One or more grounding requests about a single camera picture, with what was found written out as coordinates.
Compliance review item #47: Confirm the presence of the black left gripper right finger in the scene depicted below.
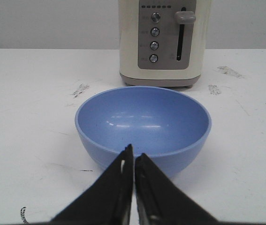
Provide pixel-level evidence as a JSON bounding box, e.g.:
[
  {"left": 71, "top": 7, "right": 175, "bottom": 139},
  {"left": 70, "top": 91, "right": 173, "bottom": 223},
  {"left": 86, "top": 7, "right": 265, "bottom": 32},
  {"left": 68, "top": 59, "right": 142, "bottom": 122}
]
[{"left": 135, "top": 153, "right": 218, "bottom": 225}]

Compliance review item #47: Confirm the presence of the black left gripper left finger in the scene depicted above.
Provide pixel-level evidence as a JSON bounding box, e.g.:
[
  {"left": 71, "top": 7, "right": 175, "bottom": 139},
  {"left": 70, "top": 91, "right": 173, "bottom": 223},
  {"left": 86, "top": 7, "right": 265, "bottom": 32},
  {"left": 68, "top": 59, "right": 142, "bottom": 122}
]
[{"left": 50, "top": 144, "right": 133, "bottom": 225}]

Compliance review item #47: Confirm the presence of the blue plastic bowl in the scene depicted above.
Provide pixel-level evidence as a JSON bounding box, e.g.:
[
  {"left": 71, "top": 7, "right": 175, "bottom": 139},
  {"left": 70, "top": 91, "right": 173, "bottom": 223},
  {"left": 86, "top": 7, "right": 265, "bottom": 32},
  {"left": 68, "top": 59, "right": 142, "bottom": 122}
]
[{"left": 75, "top": 86, "right": 212, "bottom": 177}]

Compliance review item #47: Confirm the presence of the cream two-slot toaster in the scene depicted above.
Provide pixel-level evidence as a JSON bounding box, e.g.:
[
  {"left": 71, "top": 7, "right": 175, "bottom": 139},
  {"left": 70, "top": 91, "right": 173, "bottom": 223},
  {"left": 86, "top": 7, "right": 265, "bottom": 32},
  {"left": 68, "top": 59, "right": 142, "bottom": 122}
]
[{"left": 118, "top": 0, "right": 212, "bottom": 87}]

